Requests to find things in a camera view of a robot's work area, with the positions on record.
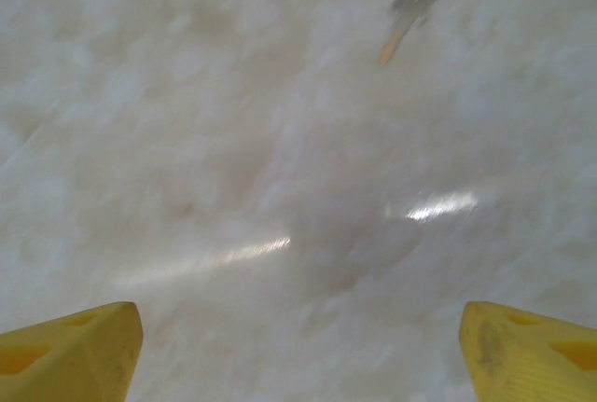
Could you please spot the small metal key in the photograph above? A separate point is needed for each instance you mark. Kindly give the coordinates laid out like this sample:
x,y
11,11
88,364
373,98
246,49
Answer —
x,y
412,1

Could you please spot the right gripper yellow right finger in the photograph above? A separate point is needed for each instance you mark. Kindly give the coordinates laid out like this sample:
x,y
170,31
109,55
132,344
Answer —
x,y
527,360

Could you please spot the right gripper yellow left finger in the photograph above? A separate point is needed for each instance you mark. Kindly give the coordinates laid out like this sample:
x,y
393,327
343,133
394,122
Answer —
x,y
70,360

